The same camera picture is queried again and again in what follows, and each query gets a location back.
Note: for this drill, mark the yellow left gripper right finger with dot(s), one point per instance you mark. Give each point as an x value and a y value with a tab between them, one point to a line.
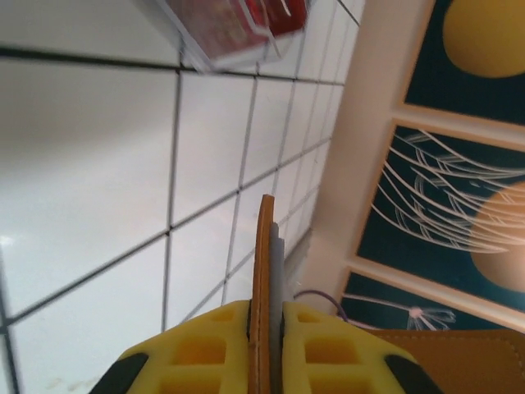
328	353

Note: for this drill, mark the yellow oval wall panel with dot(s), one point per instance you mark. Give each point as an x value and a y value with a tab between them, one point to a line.
430	82

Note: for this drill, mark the red VIP card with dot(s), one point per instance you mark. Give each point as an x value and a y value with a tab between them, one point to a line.
229	24

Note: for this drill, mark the orange snack packet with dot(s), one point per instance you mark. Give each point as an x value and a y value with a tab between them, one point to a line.
261	267

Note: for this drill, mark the clear red snack packet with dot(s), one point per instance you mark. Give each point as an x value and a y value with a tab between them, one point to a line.
193	53

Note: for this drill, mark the pink flowers wall panel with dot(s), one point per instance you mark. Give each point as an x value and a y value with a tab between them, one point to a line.
377	295

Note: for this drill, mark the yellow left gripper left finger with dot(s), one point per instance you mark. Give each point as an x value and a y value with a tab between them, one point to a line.
197	353

